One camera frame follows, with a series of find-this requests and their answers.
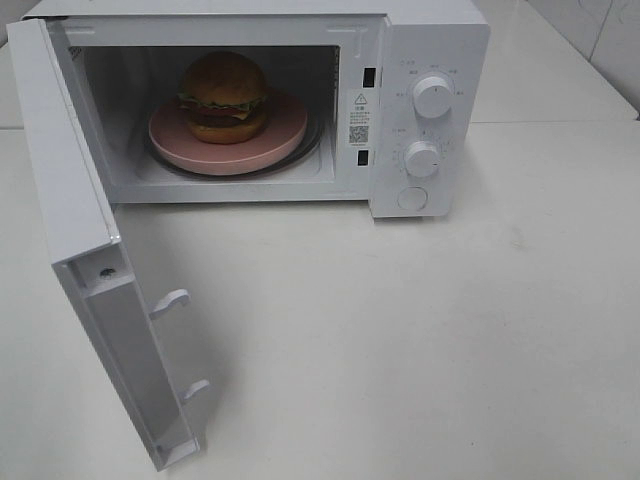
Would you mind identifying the round white door release button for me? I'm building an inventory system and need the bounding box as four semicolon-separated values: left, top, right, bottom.
397;187;428;211

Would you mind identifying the pink round plate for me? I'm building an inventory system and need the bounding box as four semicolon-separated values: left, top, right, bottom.
148;92;309;176

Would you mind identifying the toy burger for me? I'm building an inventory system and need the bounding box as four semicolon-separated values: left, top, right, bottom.
178;51;268;145

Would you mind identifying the white microwave door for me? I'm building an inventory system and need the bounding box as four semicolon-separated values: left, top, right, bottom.
7;19;207;470

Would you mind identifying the glass microwave turntable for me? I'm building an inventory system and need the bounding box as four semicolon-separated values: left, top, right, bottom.
144;117;324;182

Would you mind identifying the lower white timer knob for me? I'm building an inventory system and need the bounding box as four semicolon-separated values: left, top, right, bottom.
404;141;441;178

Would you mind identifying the white warning label sticker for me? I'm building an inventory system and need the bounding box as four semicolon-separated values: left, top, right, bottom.
346;89;374;147

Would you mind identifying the white microwave oven body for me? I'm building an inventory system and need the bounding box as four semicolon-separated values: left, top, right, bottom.
17;1;490;218

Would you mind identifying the upper white power knob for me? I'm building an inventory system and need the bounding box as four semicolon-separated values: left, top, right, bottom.
410;71;454;119

